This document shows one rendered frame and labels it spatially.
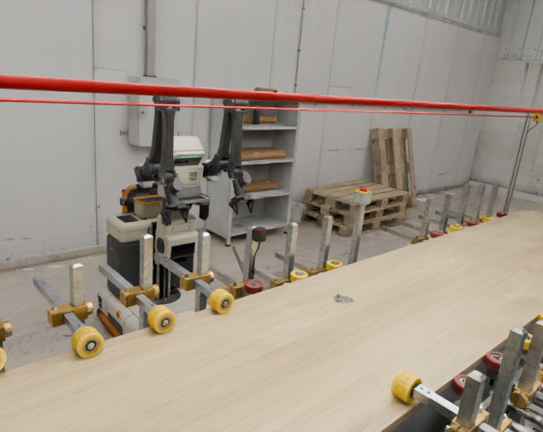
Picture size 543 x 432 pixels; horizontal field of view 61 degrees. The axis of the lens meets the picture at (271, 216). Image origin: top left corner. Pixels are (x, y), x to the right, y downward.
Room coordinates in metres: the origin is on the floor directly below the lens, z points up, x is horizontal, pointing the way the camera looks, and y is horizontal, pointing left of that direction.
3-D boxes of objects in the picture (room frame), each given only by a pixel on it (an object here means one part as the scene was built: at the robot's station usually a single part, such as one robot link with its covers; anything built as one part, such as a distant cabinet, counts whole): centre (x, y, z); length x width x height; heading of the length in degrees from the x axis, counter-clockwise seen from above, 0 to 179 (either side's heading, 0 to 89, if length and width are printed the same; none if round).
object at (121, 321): (2.83, 0.70, 0.16); 0.67 x 0.64 x 0.25; 42
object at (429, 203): (2.93, -1.02, 0.86); 0.04 x 0.04 x 0.48; 43
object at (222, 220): (5.03, 0.26, 0.78); 0.90 x 0.45 x 1.55; 133
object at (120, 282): (1.57, 0.51, 0.95); 0.50 x 0.04 x 0.04; 43
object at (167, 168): (2.34, 0.56, 1.40); 0.11 x 0.06 x 0.43; 131
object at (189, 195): (2.61, 0.51, 0.99); 0.28 x 0.16 x 0.22; 132
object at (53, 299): (1.40, 0.69, 0.95); 0.50 x 0.04 x 0.04; 43
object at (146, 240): (1.56, 0.44, 0.94); 0.04 x 0.04 x 0.48; 43
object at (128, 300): (1.54, 0.46, 0.95); 0.14 x 0.06 x 0.05; 133
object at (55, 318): (1.37, 0.64, 0.95); 0.14 x 0.06 x 0.05; 133
